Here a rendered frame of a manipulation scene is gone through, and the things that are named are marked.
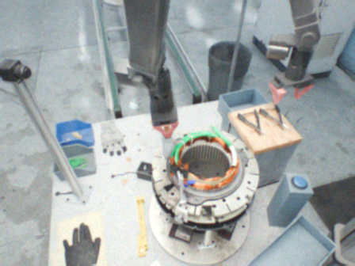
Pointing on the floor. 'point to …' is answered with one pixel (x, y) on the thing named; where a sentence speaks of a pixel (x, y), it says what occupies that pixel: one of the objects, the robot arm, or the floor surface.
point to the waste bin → (215, 82)
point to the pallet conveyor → (114, 69)
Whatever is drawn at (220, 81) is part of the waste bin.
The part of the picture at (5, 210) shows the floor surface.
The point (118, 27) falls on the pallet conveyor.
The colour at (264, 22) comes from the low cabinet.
